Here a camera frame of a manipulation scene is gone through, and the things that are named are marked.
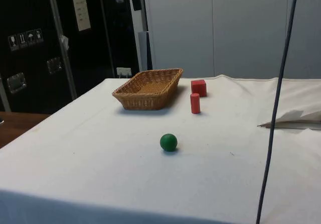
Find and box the green ball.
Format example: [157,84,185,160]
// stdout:
[159,133,178,152]

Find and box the red cylinder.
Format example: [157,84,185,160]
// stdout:
[190,93,201,115]

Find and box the black cabinet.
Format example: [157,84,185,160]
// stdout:
[0,0,149,114]

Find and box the brown wicker basket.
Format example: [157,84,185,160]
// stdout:
[111,68,184,111]

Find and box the pale locker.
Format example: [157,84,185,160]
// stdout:
[141,0,321,79]

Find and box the black cable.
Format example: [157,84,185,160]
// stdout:
[255,0,300,224]

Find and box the red cube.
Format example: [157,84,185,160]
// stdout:
[191,79,207,98]

